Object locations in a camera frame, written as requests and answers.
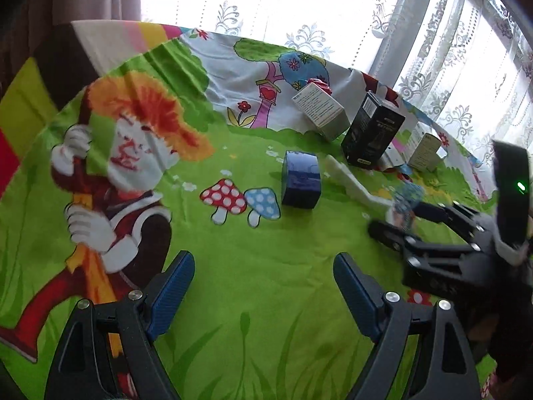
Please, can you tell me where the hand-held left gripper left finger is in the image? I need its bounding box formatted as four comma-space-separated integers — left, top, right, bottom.
44, 250, 196, 400

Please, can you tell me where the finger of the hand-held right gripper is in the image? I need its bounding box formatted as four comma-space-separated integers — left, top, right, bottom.
367, 220, 484, 261
414, 201, 496, 244

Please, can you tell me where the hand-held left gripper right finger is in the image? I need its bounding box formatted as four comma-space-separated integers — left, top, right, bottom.
333, 252, 479, 400

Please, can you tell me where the white plastic holder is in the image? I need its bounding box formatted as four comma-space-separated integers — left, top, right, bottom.
325, 154, 395, 219

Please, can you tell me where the tall white box with text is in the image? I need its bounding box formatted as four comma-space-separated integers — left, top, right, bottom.
408, 133, 443, 172

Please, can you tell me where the black box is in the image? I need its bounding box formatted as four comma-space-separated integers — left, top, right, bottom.
340, 91, 405, 170

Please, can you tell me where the dark blue box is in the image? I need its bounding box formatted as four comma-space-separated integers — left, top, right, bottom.
281, 150, 322, 210

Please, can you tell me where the white box with grey text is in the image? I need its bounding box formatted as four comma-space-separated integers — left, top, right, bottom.
291, 81, 350, 142

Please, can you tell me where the white lace curtain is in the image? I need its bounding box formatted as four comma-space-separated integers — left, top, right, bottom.
137, 0, 533, 217

